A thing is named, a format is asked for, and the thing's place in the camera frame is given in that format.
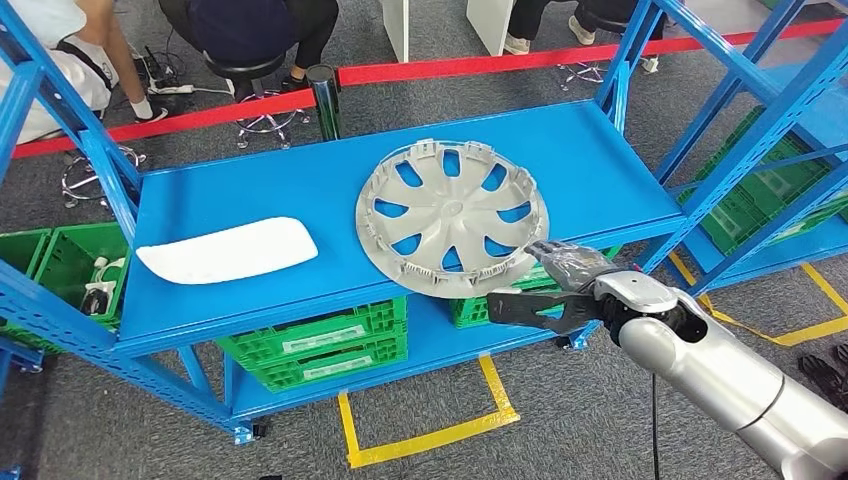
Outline yellow floor tape outline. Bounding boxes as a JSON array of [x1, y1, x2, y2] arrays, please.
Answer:
[[337, 354, 521, 470], [667, 250, 848, 348]]

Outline black humanoid robot legs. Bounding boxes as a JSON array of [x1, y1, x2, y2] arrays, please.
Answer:
[[798, 343, 848, 413]]

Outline person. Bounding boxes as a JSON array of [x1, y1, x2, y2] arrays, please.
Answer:
[[0, 0, 170, 146], [502, 0, 641, 56], [157, 0, 340, 91]]

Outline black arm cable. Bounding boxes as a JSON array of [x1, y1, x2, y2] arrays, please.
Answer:
[[649, 372, 665, 480]]

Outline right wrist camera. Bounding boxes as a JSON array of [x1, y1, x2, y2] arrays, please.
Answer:
[[485, 288, 604, 337]]

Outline open green plastic crate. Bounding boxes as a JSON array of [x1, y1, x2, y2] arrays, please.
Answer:
[[33, 221, 130, 333], [0, 228, 54, 356]]

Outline white parts inside crate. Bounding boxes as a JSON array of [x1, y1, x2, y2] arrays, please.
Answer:
[[82, 256, 127, 316]]

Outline black swivel stool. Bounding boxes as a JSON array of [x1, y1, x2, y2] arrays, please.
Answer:
[[60, 144, 148, 210], [203, 51, 311, 150], [558, 9, 660, 92]]

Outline chrome stanchion post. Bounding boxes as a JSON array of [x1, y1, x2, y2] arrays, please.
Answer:
[[305, 63, 343, 142]]

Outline wide white panel leg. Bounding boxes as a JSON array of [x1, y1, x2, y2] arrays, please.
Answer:
[[465, 0, 525, 58]]

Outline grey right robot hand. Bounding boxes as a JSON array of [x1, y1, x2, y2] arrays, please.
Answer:
[[525, 239, 637, 296]]

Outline white plastic cover part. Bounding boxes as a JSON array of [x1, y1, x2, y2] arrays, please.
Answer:
[[135, 215, 319, 287]]

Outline grey plastic wheel hubcap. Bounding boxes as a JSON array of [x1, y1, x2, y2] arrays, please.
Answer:
[[354, 137, 551, 301]]

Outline narrow white panel leg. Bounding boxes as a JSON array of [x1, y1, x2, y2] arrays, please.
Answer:
[[380, 0, 410, 64]]

